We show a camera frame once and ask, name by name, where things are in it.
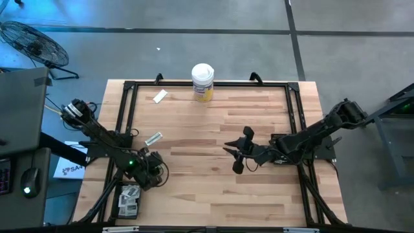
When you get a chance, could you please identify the black computer mouse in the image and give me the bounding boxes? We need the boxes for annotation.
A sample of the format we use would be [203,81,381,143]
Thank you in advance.
[19,167,42,199]

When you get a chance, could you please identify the black keyboard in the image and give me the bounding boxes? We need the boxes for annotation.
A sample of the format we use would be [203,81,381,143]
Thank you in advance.
[0,157,14,197]

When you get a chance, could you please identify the black looped gripper cable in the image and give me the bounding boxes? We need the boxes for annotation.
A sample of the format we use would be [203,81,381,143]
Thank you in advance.
[244,157,259,173]
[151,158,170,188]

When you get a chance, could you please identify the green striped bandage packet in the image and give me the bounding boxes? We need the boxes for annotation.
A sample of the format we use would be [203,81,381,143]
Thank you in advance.
[144,131,164,147]

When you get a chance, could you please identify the grey desk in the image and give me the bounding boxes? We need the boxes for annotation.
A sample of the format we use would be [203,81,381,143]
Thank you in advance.
[0,147,52,230]

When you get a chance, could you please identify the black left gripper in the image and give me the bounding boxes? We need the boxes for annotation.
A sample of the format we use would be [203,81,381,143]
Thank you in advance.
[131,147,166,192]

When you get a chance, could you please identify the black floor cable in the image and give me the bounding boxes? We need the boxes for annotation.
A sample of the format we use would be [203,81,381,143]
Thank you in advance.
[45,95,101,132]

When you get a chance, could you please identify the black floor fan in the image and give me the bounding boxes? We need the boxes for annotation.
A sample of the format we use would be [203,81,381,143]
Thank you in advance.
[0,20,80,81]

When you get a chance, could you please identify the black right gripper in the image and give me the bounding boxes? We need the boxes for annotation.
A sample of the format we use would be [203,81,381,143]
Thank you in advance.
[222,126,278,175]

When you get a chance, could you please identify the yellow Lysol wipes canister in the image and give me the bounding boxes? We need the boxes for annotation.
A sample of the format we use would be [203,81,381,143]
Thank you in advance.
[191,63,215,103]

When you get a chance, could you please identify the black mesh basket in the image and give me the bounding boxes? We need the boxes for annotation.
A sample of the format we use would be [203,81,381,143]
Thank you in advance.
[270,132,297,165]
[111,181,142,221]

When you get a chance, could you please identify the white printed paper sheet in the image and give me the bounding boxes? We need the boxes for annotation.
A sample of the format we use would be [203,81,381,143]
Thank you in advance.
[52,140,89,181]

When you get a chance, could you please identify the black corrugated cable conduit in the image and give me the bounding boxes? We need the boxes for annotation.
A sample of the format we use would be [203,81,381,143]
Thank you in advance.
[77,157,127,225]
[297,161,345,226]

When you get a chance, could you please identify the black slanted beam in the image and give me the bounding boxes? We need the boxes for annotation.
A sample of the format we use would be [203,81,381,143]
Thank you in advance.
[38,131,91,168]

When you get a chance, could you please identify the silver metal bracket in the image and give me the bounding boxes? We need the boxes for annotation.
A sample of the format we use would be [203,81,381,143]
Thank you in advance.
[102,226,140,233]
[283,227,321,233]

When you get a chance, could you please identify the plain white long packet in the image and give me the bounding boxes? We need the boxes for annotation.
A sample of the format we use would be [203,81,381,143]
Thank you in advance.
[152,89,169,104]

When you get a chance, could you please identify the grey flat monitor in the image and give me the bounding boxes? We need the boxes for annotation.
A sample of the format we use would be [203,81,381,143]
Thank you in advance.
[0,67,53,159]

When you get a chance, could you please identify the dark metal cart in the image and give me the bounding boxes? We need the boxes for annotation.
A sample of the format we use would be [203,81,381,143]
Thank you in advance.
[365,82,414,192]

